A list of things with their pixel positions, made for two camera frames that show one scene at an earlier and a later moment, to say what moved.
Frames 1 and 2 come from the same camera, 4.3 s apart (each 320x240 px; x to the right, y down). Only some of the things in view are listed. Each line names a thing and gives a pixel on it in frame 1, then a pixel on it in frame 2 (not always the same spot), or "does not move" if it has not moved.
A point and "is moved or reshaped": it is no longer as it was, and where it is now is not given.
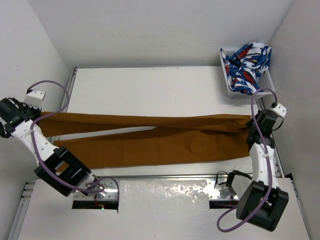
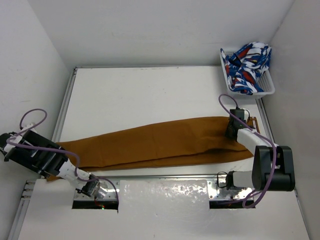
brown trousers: [166, 137] is moved or reshaped
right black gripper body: [250, 125] -> [227, 132]
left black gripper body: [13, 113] -> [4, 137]
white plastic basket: [265, 81] does not move
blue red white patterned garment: [243, 68] does not move
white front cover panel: [153, 209] does not move
